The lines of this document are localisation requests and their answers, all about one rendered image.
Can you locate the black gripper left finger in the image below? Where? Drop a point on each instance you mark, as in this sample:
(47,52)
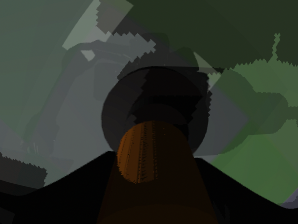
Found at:
(76,199)

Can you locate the orange knob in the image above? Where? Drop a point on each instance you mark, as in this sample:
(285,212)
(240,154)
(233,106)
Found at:
(155,180)

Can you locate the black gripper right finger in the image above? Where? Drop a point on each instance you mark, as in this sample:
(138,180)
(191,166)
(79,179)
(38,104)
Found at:
(233,203)

